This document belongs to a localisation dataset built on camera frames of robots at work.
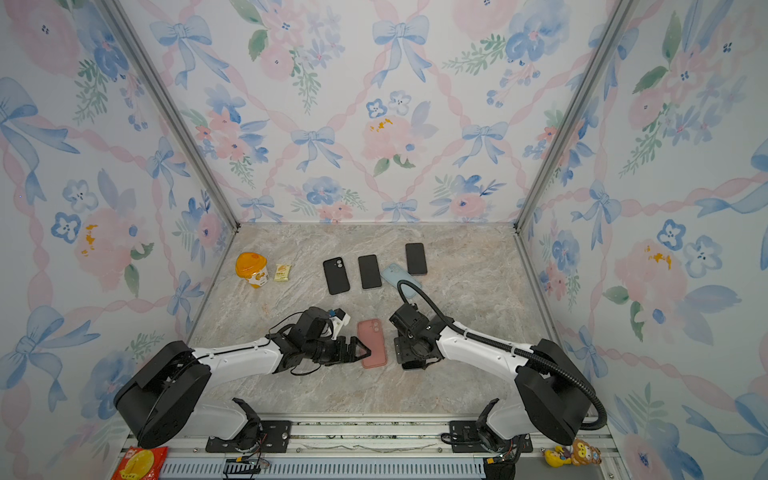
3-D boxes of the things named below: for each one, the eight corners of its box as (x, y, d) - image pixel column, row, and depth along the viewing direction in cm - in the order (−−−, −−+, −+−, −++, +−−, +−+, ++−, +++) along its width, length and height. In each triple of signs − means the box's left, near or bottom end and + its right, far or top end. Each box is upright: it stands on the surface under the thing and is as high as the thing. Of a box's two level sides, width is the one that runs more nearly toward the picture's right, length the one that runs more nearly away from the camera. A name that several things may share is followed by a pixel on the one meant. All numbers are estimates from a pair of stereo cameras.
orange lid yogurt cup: (245, 289, 103) (231, 270, 94) (251, 272, 108) (239, 252, 99) (268, 290, 103) (256, 270, 94) (273, 272, 108) (262, 252, 99)
